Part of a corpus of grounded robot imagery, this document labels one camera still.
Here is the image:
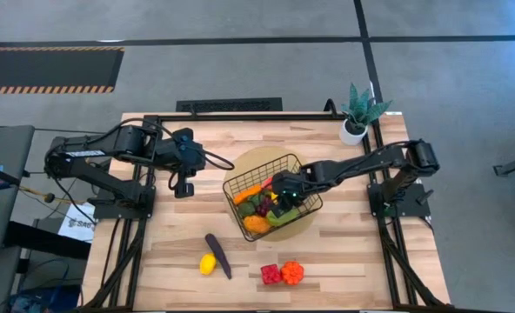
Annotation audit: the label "orange bell pepper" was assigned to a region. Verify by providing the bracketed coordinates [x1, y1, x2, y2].
[280, 260, 306, 287]

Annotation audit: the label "black wire basket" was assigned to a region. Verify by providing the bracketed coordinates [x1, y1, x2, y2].
[221, 152, 324, 243]

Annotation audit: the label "black cable loop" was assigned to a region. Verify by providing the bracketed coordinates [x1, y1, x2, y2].
[323, 97, 339, 119]

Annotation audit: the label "orange mango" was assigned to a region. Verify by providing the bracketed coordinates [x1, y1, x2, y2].
[242, 214, 272, 236]

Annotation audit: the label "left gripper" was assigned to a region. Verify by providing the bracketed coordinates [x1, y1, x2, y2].
[161, 127, 208, 199]

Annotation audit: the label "orange carrot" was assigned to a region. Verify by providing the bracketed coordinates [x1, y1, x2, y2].
[232, 183, 264, 207]

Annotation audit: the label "black floor vent grate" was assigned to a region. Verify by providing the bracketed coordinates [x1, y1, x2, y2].
[175, 97, 284, 114]

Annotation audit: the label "purple grape bunch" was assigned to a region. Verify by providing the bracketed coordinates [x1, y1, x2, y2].
[255, 195, 277, 218]

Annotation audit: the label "black hazard-striped floor mat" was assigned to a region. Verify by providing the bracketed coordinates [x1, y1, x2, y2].
[0, 46, 125, 96]

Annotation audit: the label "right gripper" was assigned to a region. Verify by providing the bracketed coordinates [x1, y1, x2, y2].
[269, 170, 309, 218]

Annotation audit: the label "dark green avocado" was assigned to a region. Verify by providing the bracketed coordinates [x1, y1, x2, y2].
[237, 200, 258, 219]

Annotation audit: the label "green plant in white pot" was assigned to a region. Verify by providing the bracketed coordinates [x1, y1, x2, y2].
[338, 83, 393, 146]

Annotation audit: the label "green starfruit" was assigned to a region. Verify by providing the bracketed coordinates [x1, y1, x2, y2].
[264, 209, 298, 229]

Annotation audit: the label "white printed paper sheet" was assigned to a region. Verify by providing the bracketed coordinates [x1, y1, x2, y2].
[57, 203, 97, 244]

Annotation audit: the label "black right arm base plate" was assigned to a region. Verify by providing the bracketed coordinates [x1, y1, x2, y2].
[367, 182, 435, 218]

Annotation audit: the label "large yellow lemon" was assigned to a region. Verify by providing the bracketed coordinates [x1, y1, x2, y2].
[198, 252, 218, 276]

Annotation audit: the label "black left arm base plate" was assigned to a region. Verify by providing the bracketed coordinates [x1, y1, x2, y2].
[92, 186, 157, 220]

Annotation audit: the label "round tan woven placemat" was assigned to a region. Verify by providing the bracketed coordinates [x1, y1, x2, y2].
[222, 145, 318, 243]

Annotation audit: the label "purple eggplant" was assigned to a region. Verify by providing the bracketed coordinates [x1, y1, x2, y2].
[204, 232, 233, 281]

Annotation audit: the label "dark blue bag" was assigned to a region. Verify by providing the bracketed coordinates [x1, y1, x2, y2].
[8, 284, 83, 313]

